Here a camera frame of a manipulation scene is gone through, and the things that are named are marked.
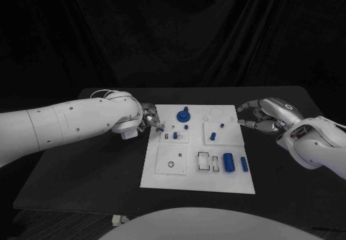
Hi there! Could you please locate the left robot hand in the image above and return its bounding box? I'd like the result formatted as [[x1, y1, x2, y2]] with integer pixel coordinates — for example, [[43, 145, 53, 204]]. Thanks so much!
[[135, 102, 165, 134]]

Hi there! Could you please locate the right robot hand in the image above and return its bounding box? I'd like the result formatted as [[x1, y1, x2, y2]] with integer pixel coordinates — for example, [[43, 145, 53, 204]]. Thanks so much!
[[235, 97, 305, 135]]

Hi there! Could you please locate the white task board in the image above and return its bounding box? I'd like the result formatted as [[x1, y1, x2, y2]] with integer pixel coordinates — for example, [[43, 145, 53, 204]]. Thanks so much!
[[138, 104, 256, 195]]

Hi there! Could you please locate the blue gear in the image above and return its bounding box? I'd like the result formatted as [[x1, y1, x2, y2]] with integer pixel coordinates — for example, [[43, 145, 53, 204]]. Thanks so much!
[[175, 106, 191, 122]]

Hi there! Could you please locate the long thin blue cylinder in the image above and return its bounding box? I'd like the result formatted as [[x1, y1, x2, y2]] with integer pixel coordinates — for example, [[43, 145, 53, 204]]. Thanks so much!
[[239, 156, 249, 173]]

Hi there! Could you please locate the large blue cylinder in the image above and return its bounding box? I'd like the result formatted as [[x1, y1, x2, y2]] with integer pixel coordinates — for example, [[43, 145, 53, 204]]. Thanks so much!
[[222, 152, 236, 173]]

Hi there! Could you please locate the white table foot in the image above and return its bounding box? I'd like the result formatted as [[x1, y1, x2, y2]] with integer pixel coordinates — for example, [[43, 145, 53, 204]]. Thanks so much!
[[111, 214, 129, 227]]

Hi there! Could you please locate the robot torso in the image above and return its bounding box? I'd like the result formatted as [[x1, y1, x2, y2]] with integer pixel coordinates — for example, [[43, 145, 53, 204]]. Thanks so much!
[[96, 207, 324, 240]]

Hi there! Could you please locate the white cable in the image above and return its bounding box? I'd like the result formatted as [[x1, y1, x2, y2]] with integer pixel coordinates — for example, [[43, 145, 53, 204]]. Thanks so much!
[[315, 115, 346, 130], [88, 89, 121, 99]]

